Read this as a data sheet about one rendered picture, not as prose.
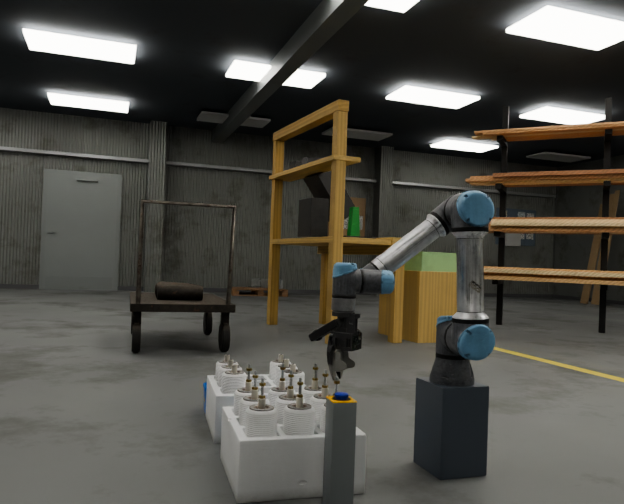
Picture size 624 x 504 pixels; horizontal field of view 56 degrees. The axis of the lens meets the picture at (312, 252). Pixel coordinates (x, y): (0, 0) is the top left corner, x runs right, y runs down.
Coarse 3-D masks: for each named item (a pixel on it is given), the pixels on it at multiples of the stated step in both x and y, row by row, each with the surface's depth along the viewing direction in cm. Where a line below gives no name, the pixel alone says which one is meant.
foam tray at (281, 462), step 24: (240, 432) 175; (360, 432) 179; (240, 456) 167; (264, 456) 169; (288, 456) 171; (312, 456) 173; (360, 456) 177; (240, 480) 167; (264, 480) 169; (288, 480) 171; (312, 480) 173; (360, 480) 177
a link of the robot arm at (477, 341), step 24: (480, 192) 184; (456, 216) 186; (480, 216) 183; (456, 240) 190; (480, 240) 186; (480, 264) 186; (480, 288) 186; (456, 312) 189; (480, 312) 186; (456, 336) 186; (480, 336) 182
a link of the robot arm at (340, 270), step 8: (336, 264) 181; (344, 264) 179; (352, 264) 181; (336, 272) 180; (344, 272) 179; (352, 272) 180; (360, 272) 181; (336, 280) 180; (344, 280) 179; (352, 280) 179; (360, 280) 180; (336, 288) 180; (344, 288) 179; (352, 288) 180; (360, 288) 180; (336, 296) 180; (344, 296) 179; (352, 296) 180
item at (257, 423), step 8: (248, 408) 176; (248, 416) 174; (256, 416) 172; (264, 416) 172; (272, 416) 173; (248, 424) 173; (256, 424) 172; (264, 424) 172; (272, 424) 173; (248, 432) 173; (256, 432) 172; (264, 432) 172; (272, 432) 174
